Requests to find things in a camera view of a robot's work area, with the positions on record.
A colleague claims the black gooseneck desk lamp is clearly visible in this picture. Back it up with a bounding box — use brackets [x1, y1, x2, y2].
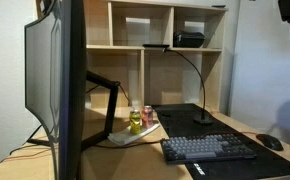
[142, 43, 215, 127]

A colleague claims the black desk mat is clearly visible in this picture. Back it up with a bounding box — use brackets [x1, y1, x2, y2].
[151, 103, 290, 180]

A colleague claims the black computer mouse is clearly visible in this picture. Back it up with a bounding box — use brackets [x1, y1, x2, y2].
[255, 133, 285, 152]

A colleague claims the grey mechanical keyboard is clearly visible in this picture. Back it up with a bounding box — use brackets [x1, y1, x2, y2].
[160, 133, 258, 165]

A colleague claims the light wooden shelf unit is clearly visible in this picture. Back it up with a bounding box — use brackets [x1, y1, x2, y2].
[34, 0, 229, 116]

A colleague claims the pink drink can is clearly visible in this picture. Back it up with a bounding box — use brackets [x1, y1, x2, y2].
[141, 105, 155, 130]

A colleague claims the black monitor stand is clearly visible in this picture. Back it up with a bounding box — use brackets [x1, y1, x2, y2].
[26, 70, 121, 151]

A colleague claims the white paper towel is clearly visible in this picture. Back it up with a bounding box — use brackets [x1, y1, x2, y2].
[107, 121, 161, 147]

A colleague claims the black curved computer monitor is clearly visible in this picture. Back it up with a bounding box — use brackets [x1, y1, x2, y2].
[24, 0, 88, 180]

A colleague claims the black monitor cable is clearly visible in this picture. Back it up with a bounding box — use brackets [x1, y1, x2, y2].
[84, 83, 133, 108]

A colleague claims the thin red cable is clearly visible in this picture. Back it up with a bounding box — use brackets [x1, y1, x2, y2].
[0, 148, 53, 164]

